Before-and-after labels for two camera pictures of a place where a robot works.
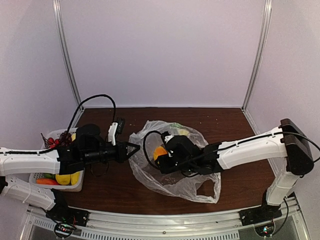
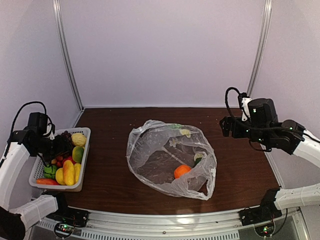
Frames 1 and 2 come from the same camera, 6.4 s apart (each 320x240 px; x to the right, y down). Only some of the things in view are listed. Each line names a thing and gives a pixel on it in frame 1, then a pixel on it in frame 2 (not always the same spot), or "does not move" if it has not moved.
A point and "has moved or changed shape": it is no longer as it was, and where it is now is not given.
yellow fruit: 63,179 does not move
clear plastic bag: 206,187 has moved or changed shape
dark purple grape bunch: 65,139 does not move
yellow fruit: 159,150 → 68,172
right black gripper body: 182,166 → 254,134
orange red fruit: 46,181 does not move
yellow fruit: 75,178 does not move
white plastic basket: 55,134 does not move
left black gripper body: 95,156 → 48,149
